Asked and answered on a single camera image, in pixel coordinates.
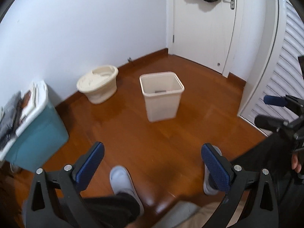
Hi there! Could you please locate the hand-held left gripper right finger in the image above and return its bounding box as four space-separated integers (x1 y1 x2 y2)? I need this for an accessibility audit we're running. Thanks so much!
201 143 279 228

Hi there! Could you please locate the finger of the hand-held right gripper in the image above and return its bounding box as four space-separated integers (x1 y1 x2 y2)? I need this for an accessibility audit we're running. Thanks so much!
254 114 289 131
264 95 289 107

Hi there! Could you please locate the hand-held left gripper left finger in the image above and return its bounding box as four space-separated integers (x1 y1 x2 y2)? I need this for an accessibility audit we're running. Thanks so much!
22 142 105 228

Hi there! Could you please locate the cream square trash bin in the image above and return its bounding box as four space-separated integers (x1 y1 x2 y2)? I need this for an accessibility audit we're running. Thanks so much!
139 71 185 123

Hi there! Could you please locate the person's right hand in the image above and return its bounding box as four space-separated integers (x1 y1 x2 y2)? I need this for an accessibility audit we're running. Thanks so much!
291 152 304 178

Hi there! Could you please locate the pale grey slipper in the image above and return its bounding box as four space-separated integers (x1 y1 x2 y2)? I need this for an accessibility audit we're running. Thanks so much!
203 146 224 195
110 166 144 216

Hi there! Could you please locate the white louvered closet door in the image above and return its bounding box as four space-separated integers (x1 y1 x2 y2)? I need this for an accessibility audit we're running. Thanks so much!
237 0 304 137

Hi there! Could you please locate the person's right leg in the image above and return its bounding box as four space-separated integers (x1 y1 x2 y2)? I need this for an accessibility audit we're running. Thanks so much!
230 133 297 207

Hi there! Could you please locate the person's leg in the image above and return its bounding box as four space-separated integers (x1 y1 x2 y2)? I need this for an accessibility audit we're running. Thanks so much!
81 192 143 228
230 133 297 207

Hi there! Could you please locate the beige cloth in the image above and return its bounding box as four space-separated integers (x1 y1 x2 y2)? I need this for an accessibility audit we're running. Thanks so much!
190 199 250 228

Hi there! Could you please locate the person's left leg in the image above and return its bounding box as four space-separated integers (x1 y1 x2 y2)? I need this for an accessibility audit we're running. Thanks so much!
81 192 143 228

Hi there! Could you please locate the teal storage box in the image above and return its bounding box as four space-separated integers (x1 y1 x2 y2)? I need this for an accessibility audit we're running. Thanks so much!
0 80 70 173

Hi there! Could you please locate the grey cushion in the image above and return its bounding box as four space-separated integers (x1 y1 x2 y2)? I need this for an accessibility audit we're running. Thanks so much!
152 201 200 228

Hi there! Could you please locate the cream round lidded bucket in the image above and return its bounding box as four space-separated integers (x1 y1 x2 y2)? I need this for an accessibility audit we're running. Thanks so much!
76 65 119 104

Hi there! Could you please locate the white magazine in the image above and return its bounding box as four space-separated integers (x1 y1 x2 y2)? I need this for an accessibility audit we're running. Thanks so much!
17 81 45 129

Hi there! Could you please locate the grey magazine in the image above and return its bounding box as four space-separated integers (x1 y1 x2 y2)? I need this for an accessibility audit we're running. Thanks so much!
0 91 23 150

